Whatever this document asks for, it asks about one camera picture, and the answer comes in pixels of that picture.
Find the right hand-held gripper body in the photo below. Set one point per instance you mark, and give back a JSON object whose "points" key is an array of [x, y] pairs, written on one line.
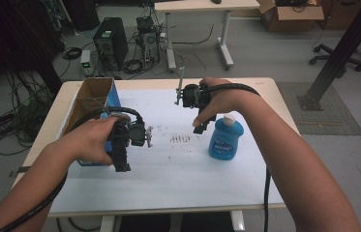
{"points": [[194, 96]]}

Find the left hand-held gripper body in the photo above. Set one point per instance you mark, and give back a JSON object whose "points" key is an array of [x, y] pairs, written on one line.
{"points": [[137, 133]]}

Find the blue bottle with white cap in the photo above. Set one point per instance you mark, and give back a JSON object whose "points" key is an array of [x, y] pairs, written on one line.
{"points": [[225, 138]]}

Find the blue cardboard box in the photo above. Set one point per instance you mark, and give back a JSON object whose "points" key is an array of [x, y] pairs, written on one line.
{"points": [[87, 103]]}

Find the person's left hand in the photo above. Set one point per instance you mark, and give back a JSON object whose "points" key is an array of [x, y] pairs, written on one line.
{"points": [[91, 141]]}

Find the person's right hand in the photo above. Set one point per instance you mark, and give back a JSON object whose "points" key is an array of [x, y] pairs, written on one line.
{"points": [[225, 98]]}

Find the white table mat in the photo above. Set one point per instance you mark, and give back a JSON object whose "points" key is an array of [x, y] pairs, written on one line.
{"points": [[174, 180]]}

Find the open computer case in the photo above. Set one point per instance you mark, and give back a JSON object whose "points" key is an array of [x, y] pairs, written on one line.
{"points": [[149, 40]]}

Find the light wooden table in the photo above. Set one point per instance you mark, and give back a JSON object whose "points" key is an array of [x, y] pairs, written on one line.
{"points": [[281, 96]]}

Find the person's dark clothing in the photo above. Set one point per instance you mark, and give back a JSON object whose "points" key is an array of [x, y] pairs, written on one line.
{"points": [[174, 224]]}

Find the small device with green display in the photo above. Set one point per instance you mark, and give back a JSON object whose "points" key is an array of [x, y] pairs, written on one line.
{"points": [[85, 63]]}

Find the white-legged desk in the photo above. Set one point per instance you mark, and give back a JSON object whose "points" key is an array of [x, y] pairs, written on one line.
{"points": [[200, 5]]}

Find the black computer tower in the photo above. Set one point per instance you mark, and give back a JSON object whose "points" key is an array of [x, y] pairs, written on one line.
{"points": [[112, 42]]}

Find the black tape strip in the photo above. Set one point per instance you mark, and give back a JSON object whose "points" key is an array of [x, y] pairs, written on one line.
{"points": [[18, 171]]}

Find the grey floor mat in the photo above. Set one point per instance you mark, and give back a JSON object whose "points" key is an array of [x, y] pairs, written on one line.
{"points": [[329, 119]]}

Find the open brown cardboard box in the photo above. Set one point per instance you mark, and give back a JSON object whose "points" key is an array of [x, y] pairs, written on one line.
{"points": [[292, 16]]}

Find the black office chair base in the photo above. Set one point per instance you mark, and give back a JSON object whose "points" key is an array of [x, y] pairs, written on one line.
{"points": [[336, 58]]}

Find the black metal beam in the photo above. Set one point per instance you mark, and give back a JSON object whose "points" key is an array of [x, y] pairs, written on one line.
{"points": [[342, 48]]}

